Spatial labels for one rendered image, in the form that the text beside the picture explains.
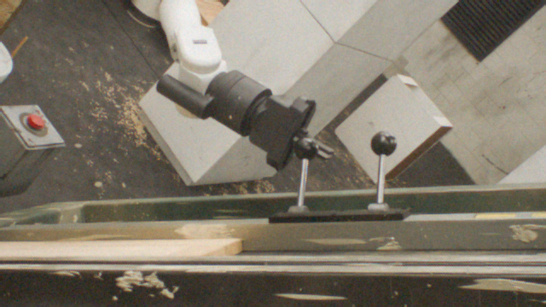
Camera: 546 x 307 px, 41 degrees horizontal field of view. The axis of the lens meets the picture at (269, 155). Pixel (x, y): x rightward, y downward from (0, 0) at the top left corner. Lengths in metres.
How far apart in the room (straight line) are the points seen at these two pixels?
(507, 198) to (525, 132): 7.91
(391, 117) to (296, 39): 2.70
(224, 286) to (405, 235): 0.44
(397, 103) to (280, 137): 4.99
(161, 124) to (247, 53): 0.62
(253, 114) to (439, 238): 0.35
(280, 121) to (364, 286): 0.60
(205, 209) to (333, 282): 0.84
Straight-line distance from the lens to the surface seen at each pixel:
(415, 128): 6.04
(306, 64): 3.48
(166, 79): 1.18
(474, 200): 1.22
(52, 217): 1.48
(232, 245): 1.06
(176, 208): 1.42
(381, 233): 1.01
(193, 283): 0.62
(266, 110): 1.14
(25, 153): 1.56
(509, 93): 9.16
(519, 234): 0.97
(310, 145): 1.09
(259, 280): 0.59
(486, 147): 9.19
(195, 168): 3.77
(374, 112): 6.15
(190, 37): 1.22
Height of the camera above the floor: 1.78
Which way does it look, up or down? 21 degrees down
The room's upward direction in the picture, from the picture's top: 46 degrees clockwise
